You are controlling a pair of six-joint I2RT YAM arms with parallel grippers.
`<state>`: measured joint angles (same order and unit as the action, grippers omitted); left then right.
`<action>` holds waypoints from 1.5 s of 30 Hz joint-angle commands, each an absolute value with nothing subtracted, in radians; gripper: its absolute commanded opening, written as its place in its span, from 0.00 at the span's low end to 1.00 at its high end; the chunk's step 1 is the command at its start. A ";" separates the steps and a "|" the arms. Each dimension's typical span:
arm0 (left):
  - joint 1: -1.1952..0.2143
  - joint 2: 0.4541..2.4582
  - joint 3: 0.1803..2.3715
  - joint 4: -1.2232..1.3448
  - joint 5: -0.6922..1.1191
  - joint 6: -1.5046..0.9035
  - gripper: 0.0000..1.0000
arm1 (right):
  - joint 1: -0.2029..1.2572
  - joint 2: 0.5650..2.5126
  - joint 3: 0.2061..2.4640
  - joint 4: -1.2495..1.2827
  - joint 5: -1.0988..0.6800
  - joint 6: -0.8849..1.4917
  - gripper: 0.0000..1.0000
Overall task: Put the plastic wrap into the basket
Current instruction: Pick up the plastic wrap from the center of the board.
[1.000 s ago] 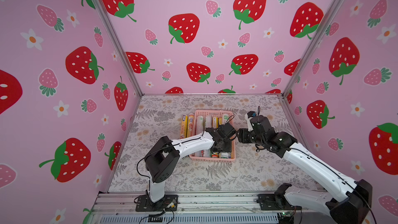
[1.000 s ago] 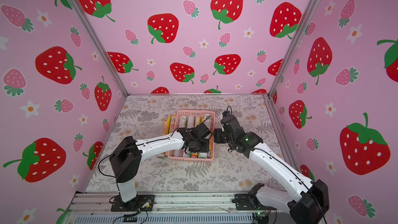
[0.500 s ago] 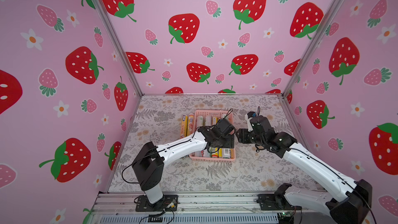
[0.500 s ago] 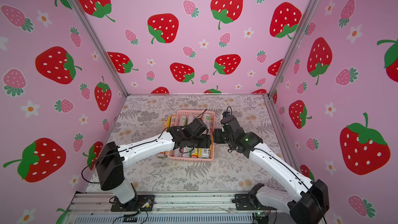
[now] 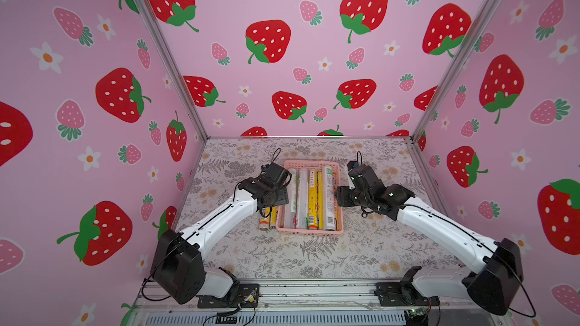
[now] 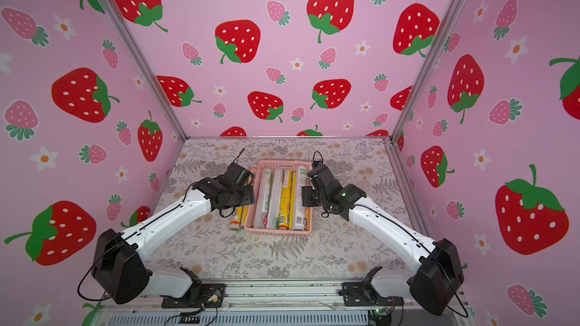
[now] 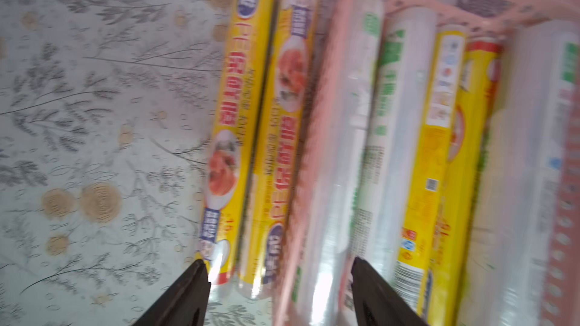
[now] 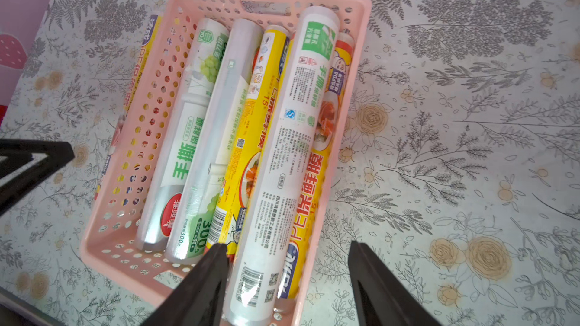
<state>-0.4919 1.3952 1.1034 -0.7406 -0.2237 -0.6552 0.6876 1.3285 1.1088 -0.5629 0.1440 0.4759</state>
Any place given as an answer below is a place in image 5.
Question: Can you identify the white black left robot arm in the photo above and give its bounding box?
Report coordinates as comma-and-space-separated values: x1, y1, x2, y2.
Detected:
143, 162, 292, 305

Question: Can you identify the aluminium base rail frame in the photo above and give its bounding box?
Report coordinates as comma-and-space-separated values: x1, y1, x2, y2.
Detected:
125, 279, 515, 325

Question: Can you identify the clear white plastic wrap roll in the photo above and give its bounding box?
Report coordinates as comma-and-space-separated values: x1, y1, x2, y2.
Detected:
296, 168, 309, 229

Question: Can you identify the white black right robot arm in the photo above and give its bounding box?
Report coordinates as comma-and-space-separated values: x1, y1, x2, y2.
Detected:
335, 161, 524, 315

